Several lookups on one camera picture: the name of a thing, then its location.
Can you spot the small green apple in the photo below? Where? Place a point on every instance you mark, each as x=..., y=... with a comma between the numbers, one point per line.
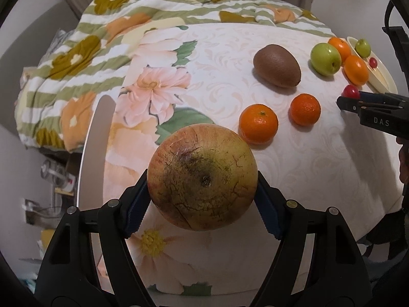
x=363, y=48

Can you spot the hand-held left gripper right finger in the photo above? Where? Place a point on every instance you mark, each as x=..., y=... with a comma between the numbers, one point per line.
x=267, y=211

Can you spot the brown kiwi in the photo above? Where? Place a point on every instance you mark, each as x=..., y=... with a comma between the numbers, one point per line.
x=276, y=65

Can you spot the red cherry tomato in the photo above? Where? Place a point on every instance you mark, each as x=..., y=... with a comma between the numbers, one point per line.
x=373, y=62
x=350, y=91

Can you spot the cream oval plate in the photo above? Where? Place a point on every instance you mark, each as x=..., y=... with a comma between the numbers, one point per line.
x=383, y=77

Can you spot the clear jar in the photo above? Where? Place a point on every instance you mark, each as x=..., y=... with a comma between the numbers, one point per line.
x=65, y=179

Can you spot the orange mandarin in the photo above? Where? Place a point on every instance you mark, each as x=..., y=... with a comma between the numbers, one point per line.
x=355, y=69
x=258, y=124
x=305, y=109
x=341, y=47

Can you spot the large green apple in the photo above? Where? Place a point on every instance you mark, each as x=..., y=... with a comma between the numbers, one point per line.
x=325, y=59

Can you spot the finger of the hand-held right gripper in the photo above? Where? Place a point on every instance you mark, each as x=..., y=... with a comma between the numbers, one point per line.
x=383, y=96
x=351, y=105

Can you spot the green striped floral quilt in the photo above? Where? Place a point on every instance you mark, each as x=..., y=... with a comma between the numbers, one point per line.
x=96, y=32

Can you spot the cream floral bed sheet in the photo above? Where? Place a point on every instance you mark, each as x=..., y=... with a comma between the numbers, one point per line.
x=217, y=57

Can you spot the grey patterned pillow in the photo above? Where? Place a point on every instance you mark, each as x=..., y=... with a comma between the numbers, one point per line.
x=57, y=43

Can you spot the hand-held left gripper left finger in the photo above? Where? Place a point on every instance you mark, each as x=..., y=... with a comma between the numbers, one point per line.
x=138, y=204

